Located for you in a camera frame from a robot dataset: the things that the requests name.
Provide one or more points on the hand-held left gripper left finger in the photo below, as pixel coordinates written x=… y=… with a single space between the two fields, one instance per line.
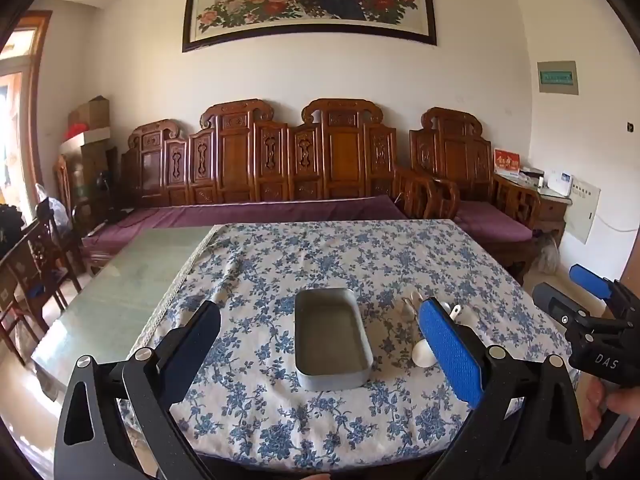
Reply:
x=192 y=355

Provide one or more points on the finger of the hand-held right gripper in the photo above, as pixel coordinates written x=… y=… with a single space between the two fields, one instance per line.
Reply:
x=590 y=280
x=555 y=302

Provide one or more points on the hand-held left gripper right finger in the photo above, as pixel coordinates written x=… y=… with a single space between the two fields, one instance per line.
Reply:
x=450 y=350

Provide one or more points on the white plastic spoon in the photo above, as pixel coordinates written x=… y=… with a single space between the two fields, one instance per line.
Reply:
x=425 y=351
x=452 y=311

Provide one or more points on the metal fork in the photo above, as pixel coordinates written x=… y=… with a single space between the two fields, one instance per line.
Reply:
x=406 y=308

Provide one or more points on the grey metal tray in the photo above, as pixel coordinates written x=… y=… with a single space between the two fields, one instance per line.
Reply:
x=327 y=330

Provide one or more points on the person's right hand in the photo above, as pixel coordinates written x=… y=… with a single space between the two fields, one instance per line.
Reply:
x=595 y=405

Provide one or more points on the white plastic bag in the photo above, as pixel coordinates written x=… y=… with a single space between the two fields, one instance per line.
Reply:
x=547 y=255

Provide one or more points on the wooden side table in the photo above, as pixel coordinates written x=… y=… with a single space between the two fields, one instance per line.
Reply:
x=547 y=210

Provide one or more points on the white telephone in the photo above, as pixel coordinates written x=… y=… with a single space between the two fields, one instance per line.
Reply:
x=559 y=183

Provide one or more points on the small purple seat cushion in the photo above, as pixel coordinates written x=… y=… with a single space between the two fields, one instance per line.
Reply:
x=492 y=222

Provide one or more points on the blue floral tablecloth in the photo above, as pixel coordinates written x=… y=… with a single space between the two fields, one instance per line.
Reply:
x=280 y=270

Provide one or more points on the red card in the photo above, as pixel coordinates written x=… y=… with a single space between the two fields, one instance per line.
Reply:
x=506 y=161

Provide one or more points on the long purple seat cushion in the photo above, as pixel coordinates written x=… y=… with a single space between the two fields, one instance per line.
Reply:
x=250 y=215

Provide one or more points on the carved wooden armchair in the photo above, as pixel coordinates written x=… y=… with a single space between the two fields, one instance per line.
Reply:
x=450 y=155

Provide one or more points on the carved wooden sofa bench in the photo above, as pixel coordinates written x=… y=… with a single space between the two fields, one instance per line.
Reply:
x=235 y=160

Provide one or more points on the clear plastic bag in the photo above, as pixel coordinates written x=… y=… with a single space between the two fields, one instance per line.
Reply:
x=52 y=207

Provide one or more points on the stacked brown boxes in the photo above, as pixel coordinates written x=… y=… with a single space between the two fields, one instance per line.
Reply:
x=97 y=167

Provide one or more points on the flat white box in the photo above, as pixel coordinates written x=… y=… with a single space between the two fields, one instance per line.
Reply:
x=87 y=140

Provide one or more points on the brown cardboard box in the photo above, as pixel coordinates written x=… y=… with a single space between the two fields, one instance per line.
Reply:
x=92 y=112

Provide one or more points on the framed floral painting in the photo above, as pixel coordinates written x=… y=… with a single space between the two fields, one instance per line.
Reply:
x=300 y=0

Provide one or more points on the green wall sign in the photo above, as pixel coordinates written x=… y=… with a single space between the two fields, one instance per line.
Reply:
x=557 y=77

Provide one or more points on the wooden door frame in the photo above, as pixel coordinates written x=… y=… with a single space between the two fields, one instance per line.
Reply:
x=40 y=110

